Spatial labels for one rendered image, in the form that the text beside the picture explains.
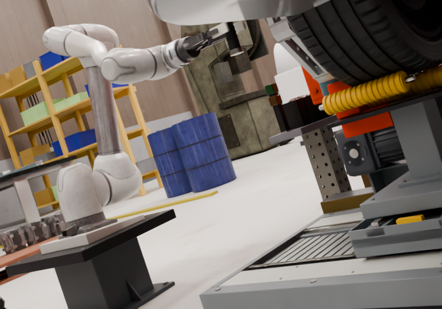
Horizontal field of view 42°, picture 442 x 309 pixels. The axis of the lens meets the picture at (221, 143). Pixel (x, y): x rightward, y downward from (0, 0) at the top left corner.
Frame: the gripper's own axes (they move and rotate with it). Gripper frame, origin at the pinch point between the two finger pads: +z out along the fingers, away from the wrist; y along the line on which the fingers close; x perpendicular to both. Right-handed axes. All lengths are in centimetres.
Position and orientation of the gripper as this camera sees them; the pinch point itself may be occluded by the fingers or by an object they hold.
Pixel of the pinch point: (229, 28)
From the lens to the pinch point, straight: 179.3
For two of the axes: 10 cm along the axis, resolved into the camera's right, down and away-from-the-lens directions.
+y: -6.2, 2.2, -7.5
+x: -3.2, -9.5, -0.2
